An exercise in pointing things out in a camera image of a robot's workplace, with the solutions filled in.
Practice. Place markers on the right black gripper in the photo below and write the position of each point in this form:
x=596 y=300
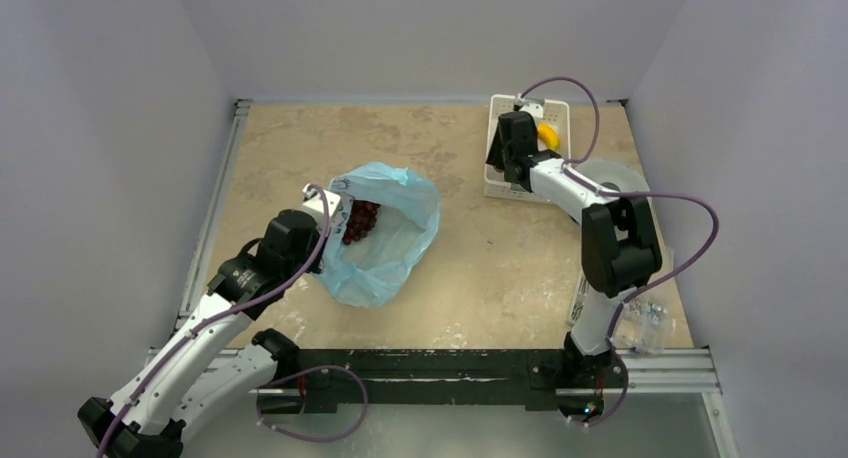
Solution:
x=502 y=146

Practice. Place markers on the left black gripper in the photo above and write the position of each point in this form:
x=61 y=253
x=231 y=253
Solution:
x=316 y=237

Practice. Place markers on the dark red fake grapes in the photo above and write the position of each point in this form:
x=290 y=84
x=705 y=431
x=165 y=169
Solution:
x=361 y=221

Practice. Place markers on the blue printed plastic bag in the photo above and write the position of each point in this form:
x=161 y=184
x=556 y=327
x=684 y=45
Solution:
x=370 y=272

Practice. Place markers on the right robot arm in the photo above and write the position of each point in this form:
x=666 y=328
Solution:
x=620 y=249

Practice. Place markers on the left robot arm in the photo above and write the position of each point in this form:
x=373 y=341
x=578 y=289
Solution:
x=165 y=403

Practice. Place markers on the yellow fake banana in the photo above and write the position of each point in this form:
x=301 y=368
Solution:
x=549 y=137

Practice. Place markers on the clear plastic bag of parts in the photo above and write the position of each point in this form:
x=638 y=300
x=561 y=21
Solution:
x=647 y=322

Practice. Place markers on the white plastic basket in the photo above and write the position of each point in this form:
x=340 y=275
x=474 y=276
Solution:
x=555 y=113

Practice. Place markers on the round white scale disc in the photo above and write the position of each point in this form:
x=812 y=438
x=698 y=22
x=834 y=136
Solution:
x=602 y=180

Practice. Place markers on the barcode label card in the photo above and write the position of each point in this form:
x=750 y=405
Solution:
x=578 y=301

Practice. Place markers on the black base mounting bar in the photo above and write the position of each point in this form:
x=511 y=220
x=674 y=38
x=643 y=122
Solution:
x=321 y=380

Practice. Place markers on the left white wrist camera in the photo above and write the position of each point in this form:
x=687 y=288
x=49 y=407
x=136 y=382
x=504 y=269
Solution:
x=320 y=204

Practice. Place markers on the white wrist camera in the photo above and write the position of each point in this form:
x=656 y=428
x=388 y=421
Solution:
x=532 y=106
x=320 y=204

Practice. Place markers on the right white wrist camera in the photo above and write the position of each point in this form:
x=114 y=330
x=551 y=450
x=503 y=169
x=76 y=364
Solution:
x=532 y=106

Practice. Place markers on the aluminium frame rail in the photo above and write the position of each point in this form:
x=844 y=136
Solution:
x=202 y=254

